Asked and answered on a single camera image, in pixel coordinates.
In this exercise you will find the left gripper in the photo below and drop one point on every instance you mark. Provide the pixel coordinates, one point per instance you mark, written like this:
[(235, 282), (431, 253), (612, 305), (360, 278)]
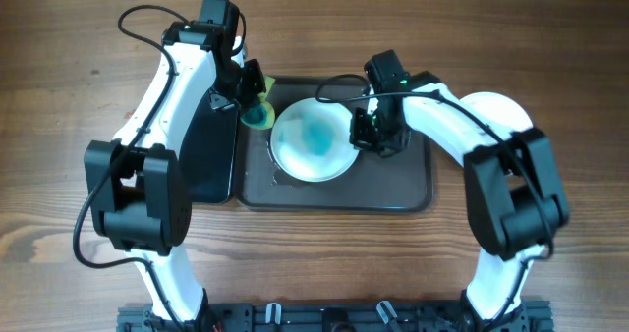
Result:
[(256, 85)]

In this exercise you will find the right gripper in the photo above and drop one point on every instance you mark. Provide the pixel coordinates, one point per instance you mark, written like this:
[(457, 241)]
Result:
[(362, 138)]

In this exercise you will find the green yellow sponge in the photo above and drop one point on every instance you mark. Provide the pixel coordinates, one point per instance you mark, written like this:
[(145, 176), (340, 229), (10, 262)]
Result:
[(261, 116)]

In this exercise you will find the white plate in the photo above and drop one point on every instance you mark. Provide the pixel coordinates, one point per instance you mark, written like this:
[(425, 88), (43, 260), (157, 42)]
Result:
[(310, 141), (497, 111)]

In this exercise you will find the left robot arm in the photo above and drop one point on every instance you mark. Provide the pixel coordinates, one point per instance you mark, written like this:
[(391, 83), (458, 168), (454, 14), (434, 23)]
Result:
[(138, 208)]

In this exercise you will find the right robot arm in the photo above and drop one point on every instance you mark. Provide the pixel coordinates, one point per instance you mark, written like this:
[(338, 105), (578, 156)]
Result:
[(514, 196)]

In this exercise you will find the black water tray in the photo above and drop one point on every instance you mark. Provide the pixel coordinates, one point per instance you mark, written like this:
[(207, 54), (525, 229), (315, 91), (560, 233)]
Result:
[(208, 152)]

